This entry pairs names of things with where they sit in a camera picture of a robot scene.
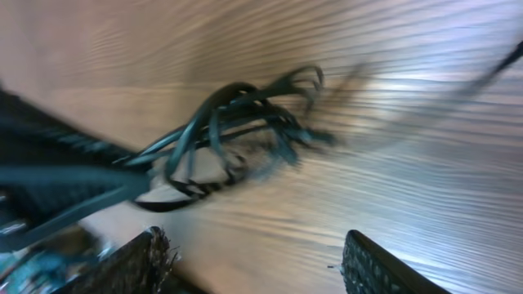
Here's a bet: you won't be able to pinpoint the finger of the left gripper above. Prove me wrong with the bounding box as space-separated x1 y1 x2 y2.
1 88 135 170
1 166 150 252

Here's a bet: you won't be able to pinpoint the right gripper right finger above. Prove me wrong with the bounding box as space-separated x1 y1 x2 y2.
341 229 449 294

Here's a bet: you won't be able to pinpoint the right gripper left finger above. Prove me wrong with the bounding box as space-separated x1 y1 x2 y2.
53 226 170 294

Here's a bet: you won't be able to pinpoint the black usb cables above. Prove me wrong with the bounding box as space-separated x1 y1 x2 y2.
122 40 523 213

